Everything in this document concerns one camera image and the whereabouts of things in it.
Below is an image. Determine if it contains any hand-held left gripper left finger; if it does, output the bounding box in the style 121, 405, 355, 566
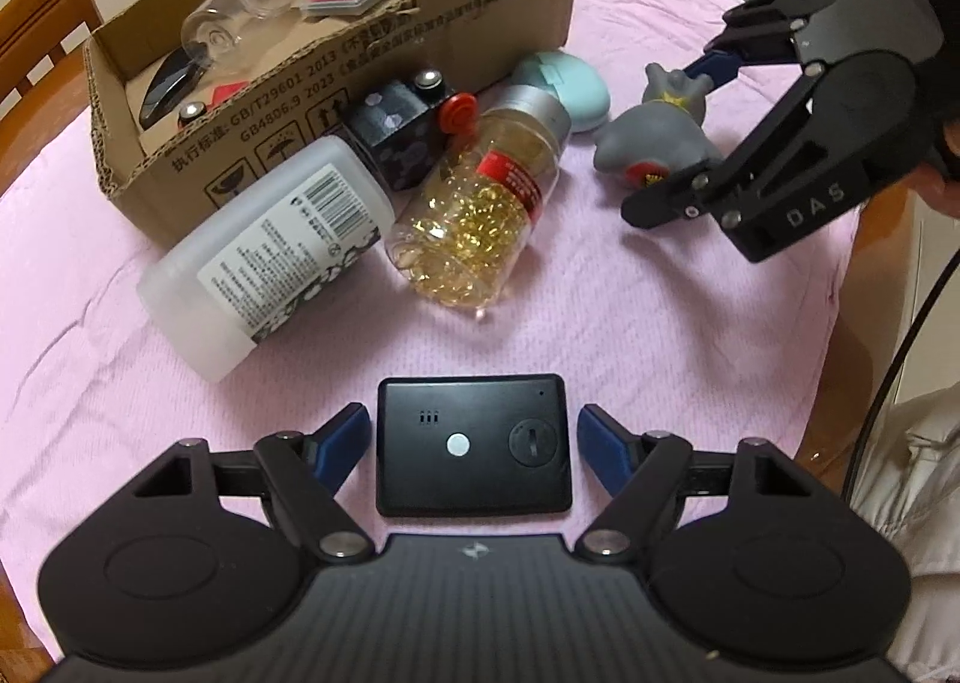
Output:
133, 404, 374, 565

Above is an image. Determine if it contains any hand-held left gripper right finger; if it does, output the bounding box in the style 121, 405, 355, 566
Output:
576, 404, 812, 565

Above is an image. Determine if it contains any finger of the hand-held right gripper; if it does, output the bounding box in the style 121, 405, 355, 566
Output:
684, 0, 854, 88
621, 75, 875, 265

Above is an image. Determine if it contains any black device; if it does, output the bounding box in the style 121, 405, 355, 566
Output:
375, 373, 575, 520

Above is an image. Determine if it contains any grey shark toy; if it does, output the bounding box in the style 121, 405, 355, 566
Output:
592, 62, 725, 193

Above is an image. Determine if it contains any cardboard box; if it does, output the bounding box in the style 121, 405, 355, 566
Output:
82, 0, 583, 253

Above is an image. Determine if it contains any clear plastic jar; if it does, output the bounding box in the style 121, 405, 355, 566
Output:
179, 0, 305, 66

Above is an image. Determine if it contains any person's right forearm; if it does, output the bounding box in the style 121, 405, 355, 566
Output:
910, 161, 960, 220

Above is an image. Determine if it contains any white plastic bottle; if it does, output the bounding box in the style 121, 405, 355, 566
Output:
136, 135, 397, 385

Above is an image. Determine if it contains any mint green case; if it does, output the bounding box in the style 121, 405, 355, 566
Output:
509, 50, 613, 133

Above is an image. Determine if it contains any clear bottle of gold capsules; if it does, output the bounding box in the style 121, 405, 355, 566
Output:
383, 84, 575, 313

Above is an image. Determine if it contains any black toy block red wheel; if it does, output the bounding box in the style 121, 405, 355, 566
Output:
340, 68, 482, 193

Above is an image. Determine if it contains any person's grey clothing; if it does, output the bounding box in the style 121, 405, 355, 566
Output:
846, 386, 960, 683

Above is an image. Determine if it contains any wooden chair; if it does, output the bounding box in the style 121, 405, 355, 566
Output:
0, 0, 107, 133

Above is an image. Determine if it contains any black cable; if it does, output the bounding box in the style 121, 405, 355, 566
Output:
840, 224, 960, 505

